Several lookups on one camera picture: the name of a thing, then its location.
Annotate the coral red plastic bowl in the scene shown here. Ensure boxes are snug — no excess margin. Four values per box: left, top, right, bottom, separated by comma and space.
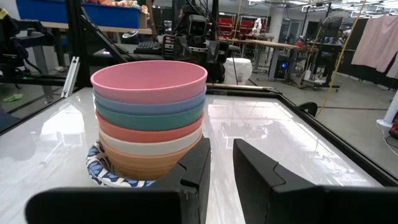
95, 110, 205, 144

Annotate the pink hanging cloth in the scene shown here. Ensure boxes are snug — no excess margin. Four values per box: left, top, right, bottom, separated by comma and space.
351, 14, 398, 80

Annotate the silver aluminium profile piece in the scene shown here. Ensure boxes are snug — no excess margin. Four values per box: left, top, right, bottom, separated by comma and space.
60, 56, 81, 99

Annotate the pink plastic bowl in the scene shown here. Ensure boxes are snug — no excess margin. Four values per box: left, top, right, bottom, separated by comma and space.
90, 60, 208, 105

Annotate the blue patterned paper bowl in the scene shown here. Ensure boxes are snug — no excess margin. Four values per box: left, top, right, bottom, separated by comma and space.
86, 139, 156, 187
88, 161, 157, 189

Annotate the black rounded camera mount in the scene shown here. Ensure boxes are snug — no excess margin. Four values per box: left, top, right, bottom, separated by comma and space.
296, 101, 319, 118

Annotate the red storage bins rack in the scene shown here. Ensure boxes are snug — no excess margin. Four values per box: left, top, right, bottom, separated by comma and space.
218, 16, 269, 40

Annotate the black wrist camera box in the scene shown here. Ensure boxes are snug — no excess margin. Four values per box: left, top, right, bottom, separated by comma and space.
187, 13, 210, 38

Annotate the teal plastic bowl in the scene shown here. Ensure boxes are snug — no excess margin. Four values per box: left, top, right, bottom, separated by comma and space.
94, 98, 206, 132

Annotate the wooden shelf board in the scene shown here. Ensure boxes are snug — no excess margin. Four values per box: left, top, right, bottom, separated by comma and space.
39, 21, 154, 35

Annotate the black keyboard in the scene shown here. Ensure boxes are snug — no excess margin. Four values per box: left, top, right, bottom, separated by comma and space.
133, 40, 163, 55

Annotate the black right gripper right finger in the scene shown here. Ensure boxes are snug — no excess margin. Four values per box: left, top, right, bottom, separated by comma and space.
233, 138, 398, 224

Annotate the black diagonal frame brace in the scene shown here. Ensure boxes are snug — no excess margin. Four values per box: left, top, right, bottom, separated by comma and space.
80, 14, 132, 63

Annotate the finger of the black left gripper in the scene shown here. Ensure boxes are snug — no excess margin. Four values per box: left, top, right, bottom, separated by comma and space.
172, 35, 193, 60
206, 39, 230, 65

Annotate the blue plastic storage bin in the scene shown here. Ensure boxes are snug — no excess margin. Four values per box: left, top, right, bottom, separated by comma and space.
15, 0, 68, 24
81, 2, 143, 29

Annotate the white plastic bowl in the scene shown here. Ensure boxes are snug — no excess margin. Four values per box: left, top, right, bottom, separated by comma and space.
98, 123, 203, 157

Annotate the black office chair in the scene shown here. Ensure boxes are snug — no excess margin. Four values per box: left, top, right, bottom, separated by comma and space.
0, 8, 57, 85

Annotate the black vertical frame post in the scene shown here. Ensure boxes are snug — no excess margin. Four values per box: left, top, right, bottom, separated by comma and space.
64, 0, 91, 88

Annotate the small white figure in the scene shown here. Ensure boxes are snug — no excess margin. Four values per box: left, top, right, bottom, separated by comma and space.
251, 17, 264, 35

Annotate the white floor stand base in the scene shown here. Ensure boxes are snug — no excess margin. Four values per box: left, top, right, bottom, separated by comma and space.
375, 89, 398, 131

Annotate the light blue plastic bowl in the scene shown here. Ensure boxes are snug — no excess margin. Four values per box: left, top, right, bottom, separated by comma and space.
92, 86, 207, 117

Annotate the green rag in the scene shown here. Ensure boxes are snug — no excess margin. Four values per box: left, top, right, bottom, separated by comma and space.
2, 93, 25, 104

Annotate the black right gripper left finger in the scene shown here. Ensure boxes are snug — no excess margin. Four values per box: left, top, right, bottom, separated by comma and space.
24, 136, 212, 224

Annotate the orange plastic bowl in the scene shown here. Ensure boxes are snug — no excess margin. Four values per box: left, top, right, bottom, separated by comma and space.
99, 133, 203, 182

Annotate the white round bin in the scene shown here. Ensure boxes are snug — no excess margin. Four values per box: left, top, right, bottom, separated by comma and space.
223, 57, 254, 86

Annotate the slanted yellow cable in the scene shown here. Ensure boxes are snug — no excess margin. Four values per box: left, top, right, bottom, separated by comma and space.
315, 0, 368, 118

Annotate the black computer tower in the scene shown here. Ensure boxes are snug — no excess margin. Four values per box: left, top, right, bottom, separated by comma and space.
274, 54, 292, 79

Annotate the long wooden work table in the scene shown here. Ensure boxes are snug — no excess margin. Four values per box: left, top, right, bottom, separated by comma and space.
229, 37, 320, 53

